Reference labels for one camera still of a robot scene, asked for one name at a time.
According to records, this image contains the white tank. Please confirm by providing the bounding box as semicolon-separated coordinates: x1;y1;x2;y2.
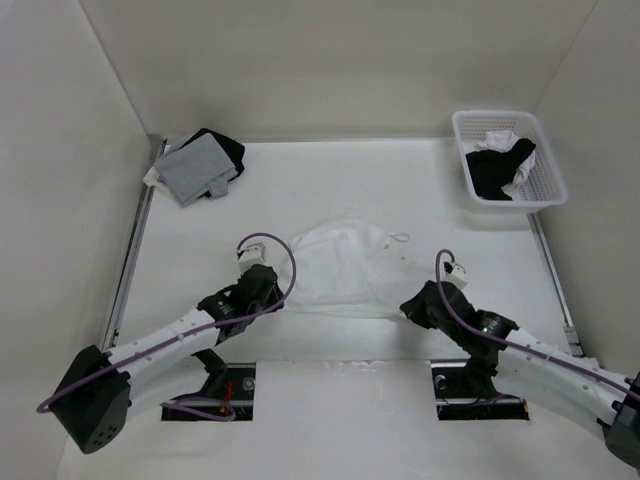
143;166;171;196
476;130;536;192
278;217;411;319

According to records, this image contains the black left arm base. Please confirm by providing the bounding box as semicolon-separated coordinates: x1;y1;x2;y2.
160;357;257;423

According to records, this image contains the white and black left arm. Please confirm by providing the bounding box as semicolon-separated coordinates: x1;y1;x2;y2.
47;265;284;454

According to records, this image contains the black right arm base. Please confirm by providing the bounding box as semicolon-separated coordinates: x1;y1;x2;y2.
430;359;530;421

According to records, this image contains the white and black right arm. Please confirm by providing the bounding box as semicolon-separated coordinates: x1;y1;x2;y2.
400;281;639;468

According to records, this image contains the grey folded tank top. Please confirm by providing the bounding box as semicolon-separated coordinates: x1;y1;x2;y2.
154;133;238;207

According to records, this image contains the black folded tank top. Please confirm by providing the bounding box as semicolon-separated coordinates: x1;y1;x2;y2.
190;128;246;182

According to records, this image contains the black tank top in basket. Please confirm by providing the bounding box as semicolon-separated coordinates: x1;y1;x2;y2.
466;139;536;201

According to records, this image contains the white folded tank top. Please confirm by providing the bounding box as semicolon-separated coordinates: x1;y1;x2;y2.
143;166;171;196

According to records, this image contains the white tank top in basket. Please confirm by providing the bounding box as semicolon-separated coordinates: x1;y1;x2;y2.
476;130;536;192

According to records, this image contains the white plastic laundry basket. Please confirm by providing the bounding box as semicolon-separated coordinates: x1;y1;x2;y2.
452;110;568;214

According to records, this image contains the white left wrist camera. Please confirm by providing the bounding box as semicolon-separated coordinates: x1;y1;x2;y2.
236;242;266;274

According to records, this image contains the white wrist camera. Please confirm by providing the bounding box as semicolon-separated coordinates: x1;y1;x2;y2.
443;262;468;290
236;242;266;274

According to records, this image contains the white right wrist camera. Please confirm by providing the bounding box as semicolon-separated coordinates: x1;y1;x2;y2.
443;262;468;290

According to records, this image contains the left metal table rail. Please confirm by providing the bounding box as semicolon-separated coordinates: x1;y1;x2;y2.
99;133;169;351

